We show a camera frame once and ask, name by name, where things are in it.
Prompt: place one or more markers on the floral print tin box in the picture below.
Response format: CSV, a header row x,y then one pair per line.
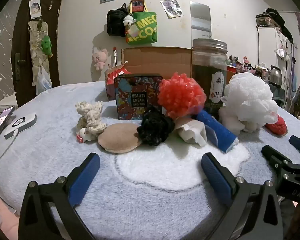
x,y
137,87

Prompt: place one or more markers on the wall photo print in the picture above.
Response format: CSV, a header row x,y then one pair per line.
x,y
172,7

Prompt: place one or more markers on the red-lined cardboard box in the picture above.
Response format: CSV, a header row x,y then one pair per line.
x,y
160,60

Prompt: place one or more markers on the green tote bag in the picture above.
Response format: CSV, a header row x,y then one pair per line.
x,y
145,30

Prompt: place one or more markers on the photo on door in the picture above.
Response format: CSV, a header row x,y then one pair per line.
x,y
35,8

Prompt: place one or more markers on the dark brown door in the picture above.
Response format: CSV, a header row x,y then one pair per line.
x,y
22,42

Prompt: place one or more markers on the black clothes on wardrobe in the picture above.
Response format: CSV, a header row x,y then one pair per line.
x,y
281,21

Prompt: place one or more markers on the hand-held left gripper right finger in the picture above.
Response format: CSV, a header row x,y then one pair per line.
x,y
215,177

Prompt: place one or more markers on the smartphone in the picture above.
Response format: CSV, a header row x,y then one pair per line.
x,y
1,125

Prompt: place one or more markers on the white cloth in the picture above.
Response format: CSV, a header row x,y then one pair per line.
x,y
190,132

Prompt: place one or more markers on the black backpack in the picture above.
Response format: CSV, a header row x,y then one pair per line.
x,y
116,21

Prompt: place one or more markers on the beige hanging organizer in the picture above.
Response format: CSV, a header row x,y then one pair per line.
x,y
36,42

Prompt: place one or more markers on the white wardrobe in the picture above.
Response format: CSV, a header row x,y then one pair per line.
x,y
267,50

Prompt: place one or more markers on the black scrunchie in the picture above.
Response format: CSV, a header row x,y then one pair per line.
x,y
153,127

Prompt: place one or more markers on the small white figurine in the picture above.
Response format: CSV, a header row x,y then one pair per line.
x,y
83,133

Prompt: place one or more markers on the row of cosmetic bottles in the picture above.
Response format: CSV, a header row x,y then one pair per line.
x,y
240,66

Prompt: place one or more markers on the red knitted heart pad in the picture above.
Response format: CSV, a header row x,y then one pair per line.
x,y
180,92

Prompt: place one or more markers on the red-tipped white brush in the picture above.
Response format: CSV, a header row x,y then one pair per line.
x,y
114,55

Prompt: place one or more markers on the white mesh bath pouf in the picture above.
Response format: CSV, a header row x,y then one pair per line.
x,y
250,97

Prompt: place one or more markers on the green plush toy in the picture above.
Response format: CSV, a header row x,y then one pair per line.
x,y
47,45

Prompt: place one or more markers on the white power bank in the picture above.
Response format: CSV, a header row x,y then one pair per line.
x,y
22,122

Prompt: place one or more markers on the metal kettle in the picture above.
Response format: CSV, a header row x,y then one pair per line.
x,y
275,76

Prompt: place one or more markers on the glass jar of tea leaves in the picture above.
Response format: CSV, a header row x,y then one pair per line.
x,y
207,65

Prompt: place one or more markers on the beige round powder puff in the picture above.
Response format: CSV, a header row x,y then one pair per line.
x,y
118,138

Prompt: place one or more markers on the clear plastic bag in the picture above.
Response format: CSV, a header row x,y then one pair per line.
x,y
43,82

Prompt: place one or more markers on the pink plush toy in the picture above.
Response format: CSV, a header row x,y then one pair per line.
x,y
99,58

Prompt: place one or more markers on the red rabbit-shaped sponge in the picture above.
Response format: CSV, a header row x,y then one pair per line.
x,y
277,126

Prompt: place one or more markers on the red photo card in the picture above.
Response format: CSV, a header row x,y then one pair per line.
x,y
137,5

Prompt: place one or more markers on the wall mirror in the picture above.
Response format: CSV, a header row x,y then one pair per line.
x,y
200,22

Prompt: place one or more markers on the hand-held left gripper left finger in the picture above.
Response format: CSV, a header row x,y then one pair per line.
x,y
86,177

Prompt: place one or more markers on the cream knitted scrunchie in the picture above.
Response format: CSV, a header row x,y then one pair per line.
x,y
91,116

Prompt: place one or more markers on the blue bandage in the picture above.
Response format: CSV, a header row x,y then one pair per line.
x,y
215,127

